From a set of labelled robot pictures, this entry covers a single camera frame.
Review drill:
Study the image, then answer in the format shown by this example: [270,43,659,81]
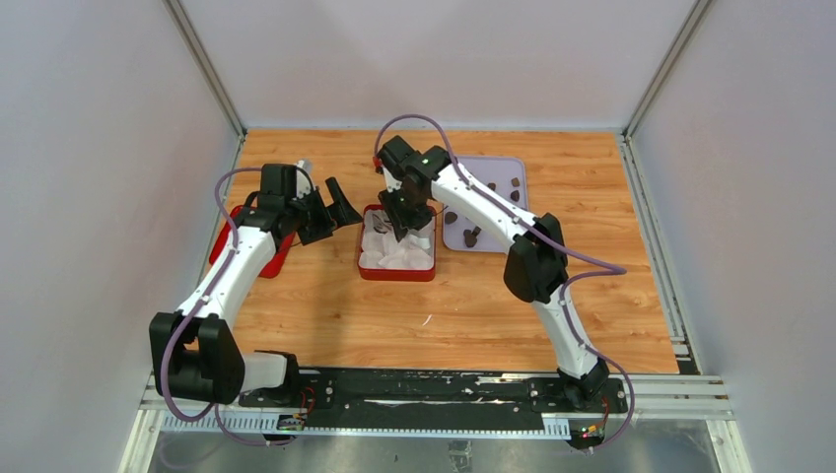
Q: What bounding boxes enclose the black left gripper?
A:
[285,177,362,246]

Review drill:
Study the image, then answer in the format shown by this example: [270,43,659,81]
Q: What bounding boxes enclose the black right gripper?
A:
[379,182,433,241]

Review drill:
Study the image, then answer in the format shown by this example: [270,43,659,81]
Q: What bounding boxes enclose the steel tongs with grey handle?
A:
[391,218,435,253]

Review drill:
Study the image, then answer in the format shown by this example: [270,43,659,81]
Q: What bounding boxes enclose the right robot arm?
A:
[374,135,609,412]

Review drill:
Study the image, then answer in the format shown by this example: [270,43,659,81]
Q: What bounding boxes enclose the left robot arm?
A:
[149,161,362,408]

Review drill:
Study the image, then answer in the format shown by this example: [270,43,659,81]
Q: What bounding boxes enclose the dark heart chocolate lower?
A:
[462,230,478,248]

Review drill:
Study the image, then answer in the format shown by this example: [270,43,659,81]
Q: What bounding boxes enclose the white paper liner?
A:
[359,209,436,271]

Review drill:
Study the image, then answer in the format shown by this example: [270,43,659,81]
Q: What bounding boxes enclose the red box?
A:
[357,205,437,282]

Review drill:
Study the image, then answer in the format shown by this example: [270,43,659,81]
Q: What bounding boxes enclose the red box lid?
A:
[208,206,296,282]

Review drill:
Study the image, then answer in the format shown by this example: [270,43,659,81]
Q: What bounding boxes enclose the lavender plastic tray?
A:
[442,155,529,254]

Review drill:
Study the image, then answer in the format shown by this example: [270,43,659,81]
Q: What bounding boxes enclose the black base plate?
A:
[239,368,631,433]

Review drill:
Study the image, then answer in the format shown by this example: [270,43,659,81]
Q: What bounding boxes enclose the aluminium frame rail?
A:
[140,368,733,440]

